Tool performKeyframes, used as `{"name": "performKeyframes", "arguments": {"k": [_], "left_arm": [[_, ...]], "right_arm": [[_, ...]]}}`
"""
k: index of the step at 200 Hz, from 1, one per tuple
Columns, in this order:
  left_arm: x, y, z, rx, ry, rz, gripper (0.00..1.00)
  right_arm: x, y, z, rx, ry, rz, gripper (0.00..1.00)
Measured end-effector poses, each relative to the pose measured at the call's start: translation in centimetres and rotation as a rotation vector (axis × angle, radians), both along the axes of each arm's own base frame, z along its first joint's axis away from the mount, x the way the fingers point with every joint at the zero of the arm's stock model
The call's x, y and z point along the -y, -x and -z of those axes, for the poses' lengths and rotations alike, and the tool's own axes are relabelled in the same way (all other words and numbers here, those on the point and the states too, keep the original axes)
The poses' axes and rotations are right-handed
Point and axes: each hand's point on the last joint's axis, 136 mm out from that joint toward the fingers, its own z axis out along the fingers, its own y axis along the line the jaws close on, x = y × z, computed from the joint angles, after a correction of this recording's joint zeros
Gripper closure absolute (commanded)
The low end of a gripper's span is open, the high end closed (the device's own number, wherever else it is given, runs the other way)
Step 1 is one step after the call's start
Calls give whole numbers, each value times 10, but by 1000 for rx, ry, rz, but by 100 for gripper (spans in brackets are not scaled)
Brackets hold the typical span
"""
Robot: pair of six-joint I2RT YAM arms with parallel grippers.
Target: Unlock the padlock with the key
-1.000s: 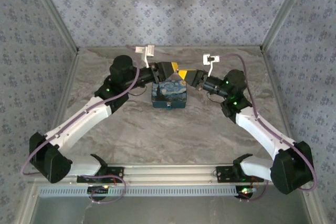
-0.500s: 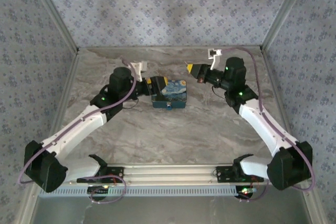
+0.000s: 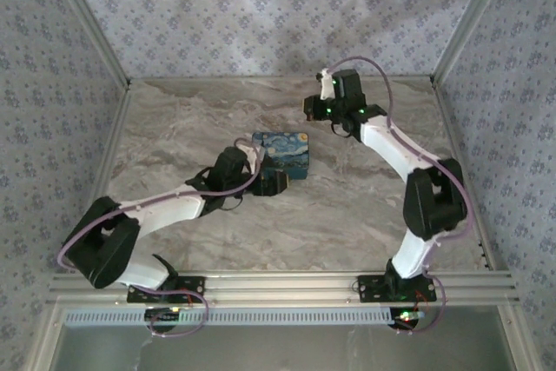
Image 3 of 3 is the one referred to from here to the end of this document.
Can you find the starry night print box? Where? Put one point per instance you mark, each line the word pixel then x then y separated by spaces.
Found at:
pixel 286 149

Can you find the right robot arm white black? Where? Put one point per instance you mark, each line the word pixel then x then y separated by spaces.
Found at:
pixel 391 145

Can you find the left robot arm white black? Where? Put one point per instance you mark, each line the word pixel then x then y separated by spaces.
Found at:
pixel 165 210

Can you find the grey metal panel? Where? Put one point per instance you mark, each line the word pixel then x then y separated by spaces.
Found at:
pixel 278 349

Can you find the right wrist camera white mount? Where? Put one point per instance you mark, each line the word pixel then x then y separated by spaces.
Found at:
pixel 326 86

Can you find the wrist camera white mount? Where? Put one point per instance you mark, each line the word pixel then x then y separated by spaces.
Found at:
pixel 256 156
pixel 326 86

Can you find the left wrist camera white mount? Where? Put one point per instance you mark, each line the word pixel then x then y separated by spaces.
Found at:
pixel 256 156

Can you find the aluminium mounting rail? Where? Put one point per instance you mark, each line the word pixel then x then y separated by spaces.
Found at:
pixel 278 288

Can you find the aluminium table edge rail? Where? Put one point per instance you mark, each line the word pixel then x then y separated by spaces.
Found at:
pixel 454 145
pixel 104 162

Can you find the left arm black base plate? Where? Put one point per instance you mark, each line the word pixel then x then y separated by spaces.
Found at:
pixel 195 295

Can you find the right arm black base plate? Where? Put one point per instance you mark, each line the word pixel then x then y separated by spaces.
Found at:
pixel 369 290

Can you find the aluminium corner post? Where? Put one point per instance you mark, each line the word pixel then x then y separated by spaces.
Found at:
pixel 470 19
pixel 90 19

